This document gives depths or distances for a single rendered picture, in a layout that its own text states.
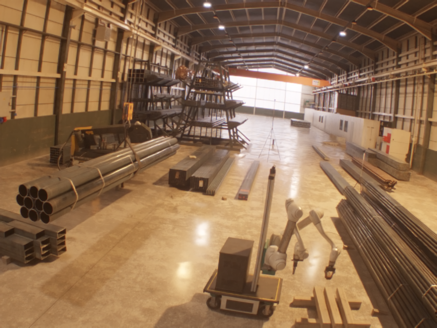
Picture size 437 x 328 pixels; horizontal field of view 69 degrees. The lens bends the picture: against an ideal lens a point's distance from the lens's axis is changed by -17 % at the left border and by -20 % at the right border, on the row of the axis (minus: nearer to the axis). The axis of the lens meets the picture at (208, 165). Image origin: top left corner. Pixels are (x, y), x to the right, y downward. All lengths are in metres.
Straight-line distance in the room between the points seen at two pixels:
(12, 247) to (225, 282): 3.09
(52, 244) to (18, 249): 0.60
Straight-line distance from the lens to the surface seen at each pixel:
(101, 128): 11.50
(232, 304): 4.66
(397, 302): 5.06
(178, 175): 10.65
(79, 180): 4.95
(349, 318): 4.70
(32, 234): 5.63
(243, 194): 10.10
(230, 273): 4.54
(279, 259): 4.16
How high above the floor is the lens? 2.56
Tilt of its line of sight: 10 degrees down
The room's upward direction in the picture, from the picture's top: 5 degrees clockwise
